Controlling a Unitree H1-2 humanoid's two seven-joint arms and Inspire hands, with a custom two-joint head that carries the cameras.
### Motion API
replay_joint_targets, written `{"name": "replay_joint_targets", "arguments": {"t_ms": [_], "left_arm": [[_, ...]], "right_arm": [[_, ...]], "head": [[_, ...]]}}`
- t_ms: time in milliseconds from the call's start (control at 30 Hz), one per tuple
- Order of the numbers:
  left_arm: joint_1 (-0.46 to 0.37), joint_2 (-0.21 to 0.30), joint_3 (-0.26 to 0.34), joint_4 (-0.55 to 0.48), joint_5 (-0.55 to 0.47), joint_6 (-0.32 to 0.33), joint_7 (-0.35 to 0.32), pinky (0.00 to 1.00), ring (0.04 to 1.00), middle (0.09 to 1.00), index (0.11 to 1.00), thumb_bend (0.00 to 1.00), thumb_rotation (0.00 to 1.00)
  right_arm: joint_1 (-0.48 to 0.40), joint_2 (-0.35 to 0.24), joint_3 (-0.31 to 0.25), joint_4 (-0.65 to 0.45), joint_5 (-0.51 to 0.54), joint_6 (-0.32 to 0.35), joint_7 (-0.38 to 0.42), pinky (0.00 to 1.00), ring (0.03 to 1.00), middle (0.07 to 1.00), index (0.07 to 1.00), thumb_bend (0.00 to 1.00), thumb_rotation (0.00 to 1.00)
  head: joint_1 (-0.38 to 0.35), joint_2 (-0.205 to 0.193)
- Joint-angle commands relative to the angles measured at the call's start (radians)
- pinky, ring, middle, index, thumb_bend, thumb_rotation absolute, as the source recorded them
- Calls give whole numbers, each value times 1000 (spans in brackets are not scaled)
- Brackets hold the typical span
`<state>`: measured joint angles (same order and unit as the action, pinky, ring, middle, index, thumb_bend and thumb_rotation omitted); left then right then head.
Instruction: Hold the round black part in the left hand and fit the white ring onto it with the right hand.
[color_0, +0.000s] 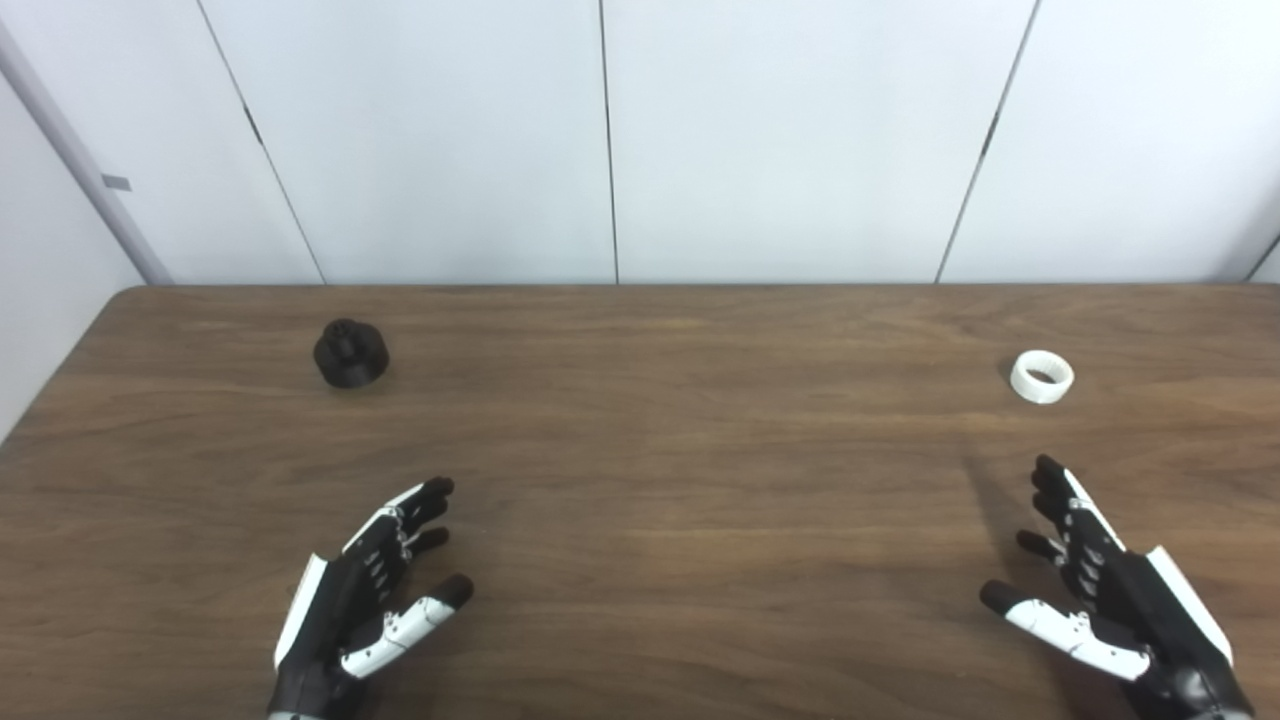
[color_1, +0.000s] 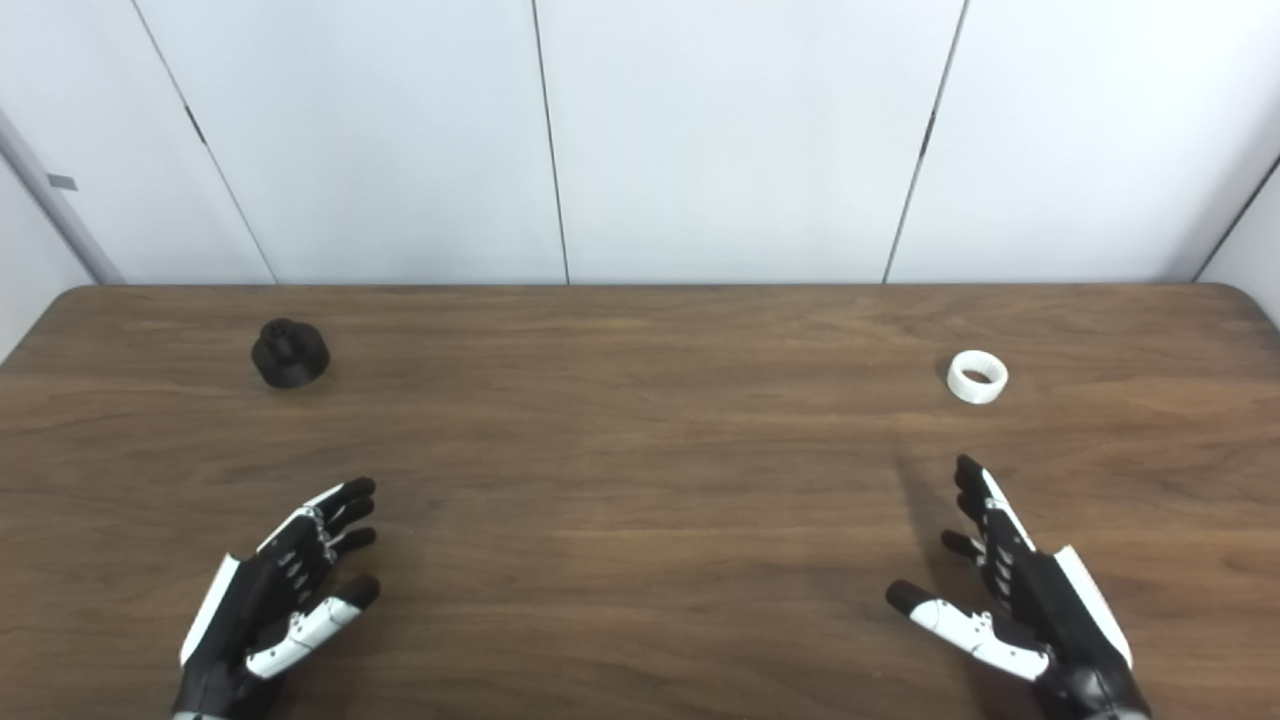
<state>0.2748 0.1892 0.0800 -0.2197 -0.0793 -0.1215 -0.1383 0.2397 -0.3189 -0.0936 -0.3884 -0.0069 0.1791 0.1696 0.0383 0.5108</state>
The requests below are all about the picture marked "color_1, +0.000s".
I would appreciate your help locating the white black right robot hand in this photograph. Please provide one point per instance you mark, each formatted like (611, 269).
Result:
(1060, 620)

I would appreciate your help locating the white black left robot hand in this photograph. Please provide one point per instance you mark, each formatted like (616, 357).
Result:
(250, 610)

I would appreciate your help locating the round black part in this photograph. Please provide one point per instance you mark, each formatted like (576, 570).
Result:
(290, 358)

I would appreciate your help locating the small gray tag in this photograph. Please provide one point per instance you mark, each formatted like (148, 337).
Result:
(62, 182)

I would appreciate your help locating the gray wall post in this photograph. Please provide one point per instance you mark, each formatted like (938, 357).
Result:
(55, 190)

